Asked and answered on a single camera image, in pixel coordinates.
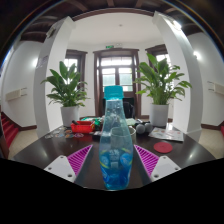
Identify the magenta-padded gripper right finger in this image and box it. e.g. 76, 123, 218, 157
132, 144, 182, 187

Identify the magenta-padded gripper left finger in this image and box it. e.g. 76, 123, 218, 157
43, 143, 95, 188

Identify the clear blue-capped water bottle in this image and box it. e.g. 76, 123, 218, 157
98, 85, 134, 191

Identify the flat round red coaster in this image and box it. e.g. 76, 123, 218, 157
153, 141, 174, 154

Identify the printed paper sheet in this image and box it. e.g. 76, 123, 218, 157
148, 127, 185, 143

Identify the grey ball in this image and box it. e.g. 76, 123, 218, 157
144, 122, 154, 134
134, 123, 146, 135

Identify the red plastic box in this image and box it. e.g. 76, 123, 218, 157
70, 120, 96, 134

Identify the small black flat device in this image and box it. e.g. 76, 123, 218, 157
89, 131, 102, 140

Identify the potted plant in white pot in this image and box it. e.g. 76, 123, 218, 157
133, 53, 193, 128
40, 60, 89, 127

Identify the black chair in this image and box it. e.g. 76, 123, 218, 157
101, 97, 136, 119

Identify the brown glazed double door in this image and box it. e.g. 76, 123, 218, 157
92, 48, 141, 118

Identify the white wall radiator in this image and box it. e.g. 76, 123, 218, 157
4, 87, 28, 102
208, 80, 224, 97

